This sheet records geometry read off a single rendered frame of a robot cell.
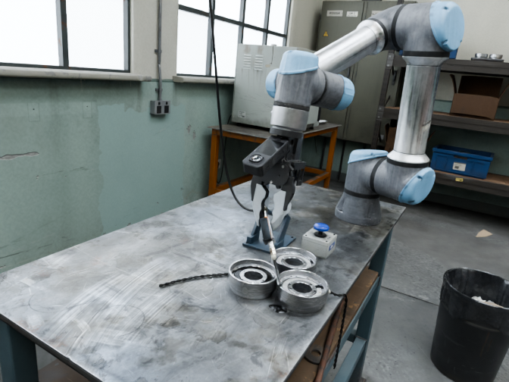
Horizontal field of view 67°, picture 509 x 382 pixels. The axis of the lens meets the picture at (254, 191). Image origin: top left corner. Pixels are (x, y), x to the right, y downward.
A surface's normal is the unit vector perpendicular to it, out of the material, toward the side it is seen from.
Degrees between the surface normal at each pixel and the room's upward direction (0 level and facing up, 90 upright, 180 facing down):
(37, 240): 90
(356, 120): 90
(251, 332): 0
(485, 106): 83
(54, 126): 90
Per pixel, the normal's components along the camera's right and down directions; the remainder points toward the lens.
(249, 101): -0.51, 0.21
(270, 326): 0.09, -0.95
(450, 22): 0.61, 0.16
